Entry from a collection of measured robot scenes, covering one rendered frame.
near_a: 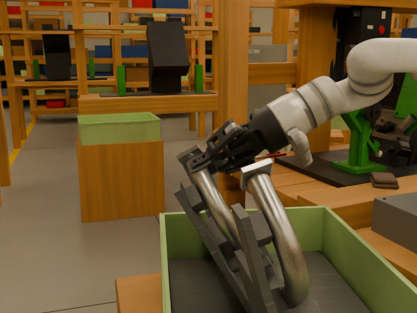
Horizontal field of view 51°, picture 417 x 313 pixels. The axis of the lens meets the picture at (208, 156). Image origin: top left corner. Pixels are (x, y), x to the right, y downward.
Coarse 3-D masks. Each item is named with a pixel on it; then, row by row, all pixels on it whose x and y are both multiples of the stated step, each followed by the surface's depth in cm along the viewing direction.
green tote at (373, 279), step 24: (168, 216) 104; (312, 216) 108; (336, 216) 102; (168, 240) 105; (192, 240) 106; (312, 240) 110; (336, 240) 101; (360, 240) 89; (336, 264) 102; (360, 264) 90; (384, 264) 80; (168, 288) 72; (360, 288) 90; (384, 288) 80; (408, 288) 72; (168, 312) 65; (384, 312) 80; (408, 312) 73
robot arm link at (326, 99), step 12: (312, 84) 69; (324, 84) 68; (336, 84) 68; (348, 84) 73; (312, 96) 68; (324, 96) 68; (336, 96) 68; (348, 96) 71; (360, 96) 71; (372, 96) 70; (384, 96) 71; (312, 108) 68; (324, 108) 68; (336, 108) 68; (348, 108) 70; (360, 108) 71; (324, 120) 70
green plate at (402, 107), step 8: (408, 80) 171; (408, 88) 170; (416, 88) 167; (400, 96) 173; (408, 96) 170; (416, 96) 167; (400, 104) 173; (408, 104) 169; (416, 104) 166; (400, 112) 172; (408, 112) 169
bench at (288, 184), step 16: (256, 160) 184; (272, 160) 184; (224, 176) 183; (240, 176) 168; (272, 176) 161; (288, 176) 161; (304, 176) 161; (224, 192) 182; (240, 192) 183; (288, 192) 144; (304, 192) 144
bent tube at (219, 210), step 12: (180, 156) 71; (192, 156) 72; (204, 168) 71; (204, 180) 70; (204, 192) 69; (216, 192) 69; (216, 204) 68; (216, 216) 68; (228, 216) 68; (228, 228) 68; (228, 240) 70; (240, 240) 70
